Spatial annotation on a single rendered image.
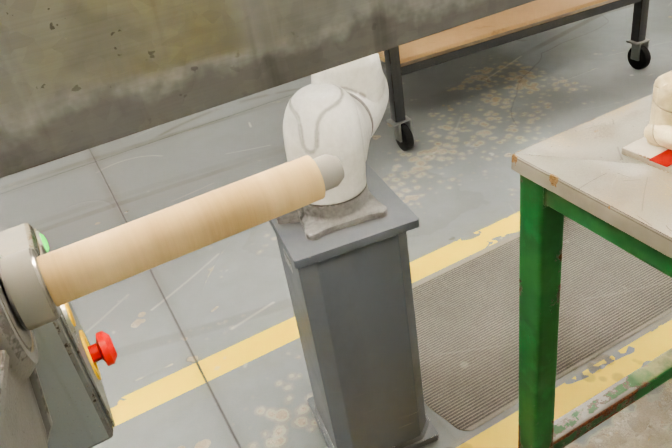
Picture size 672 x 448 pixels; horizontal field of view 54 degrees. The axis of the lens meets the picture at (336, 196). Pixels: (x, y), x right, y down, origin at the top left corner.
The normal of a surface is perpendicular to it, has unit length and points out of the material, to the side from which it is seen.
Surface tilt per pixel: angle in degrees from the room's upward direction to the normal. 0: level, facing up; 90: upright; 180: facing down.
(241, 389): 0
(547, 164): 0
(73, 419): 90
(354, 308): 90
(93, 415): 90
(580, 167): 0
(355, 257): 90
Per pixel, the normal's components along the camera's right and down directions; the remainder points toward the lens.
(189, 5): 0.47, 0.41
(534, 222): -0.87, 0.36
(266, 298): -0.14, -0.84
